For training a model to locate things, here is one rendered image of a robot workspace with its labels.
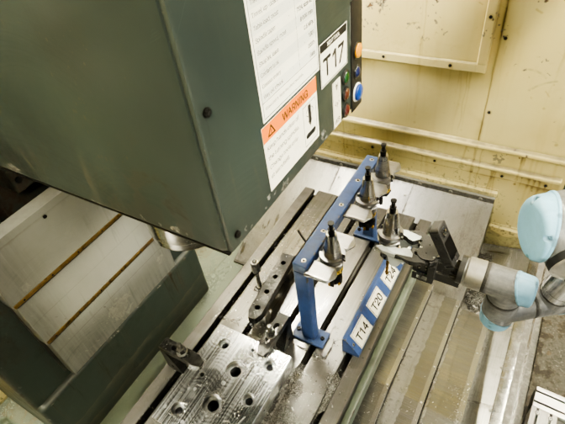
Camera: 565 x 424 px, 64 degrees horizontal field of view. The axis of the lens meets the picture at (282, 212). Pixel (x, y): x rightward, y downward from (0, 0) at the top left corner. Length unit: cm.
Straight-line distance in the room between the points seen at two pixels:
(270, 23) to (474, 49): 106
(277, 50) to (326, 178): 140
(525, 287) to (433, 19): 84
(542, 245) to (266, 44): 56
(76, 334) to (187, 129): 101
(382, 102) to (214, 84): 128
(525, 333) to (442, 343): 24
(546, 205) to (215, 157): 56
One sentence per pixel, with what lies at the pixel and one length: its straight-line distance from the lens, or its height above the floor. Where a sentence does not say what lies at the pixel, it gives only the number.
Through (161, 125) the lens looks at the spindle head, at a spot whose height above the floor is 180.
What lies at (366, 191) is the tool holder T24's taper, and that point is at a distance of 122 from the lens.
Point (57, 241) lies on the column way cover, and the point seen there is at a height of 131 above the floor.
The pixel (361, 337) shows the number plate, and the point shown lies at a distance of 132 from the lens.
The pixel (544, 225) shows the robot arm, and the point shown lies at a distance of 86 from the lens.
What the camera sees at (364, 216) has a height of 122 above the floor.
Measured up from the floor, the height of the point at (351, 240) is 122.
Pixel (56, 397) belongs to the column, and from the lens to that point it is 154.
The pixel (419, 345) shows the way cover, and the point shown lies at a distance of 155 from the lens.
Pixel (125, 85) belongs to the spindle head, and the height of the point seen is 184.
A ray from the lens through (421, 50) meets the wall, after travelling 161.
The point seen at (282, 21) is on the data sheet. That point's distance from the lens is 61.
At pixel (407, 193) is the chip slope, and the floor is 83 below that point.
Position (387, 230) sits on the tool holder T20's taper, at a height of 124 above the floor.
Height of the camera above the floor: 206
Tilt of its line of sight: 42 degrees down
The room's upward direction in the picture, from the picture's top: 9 degrees counter-clockwise
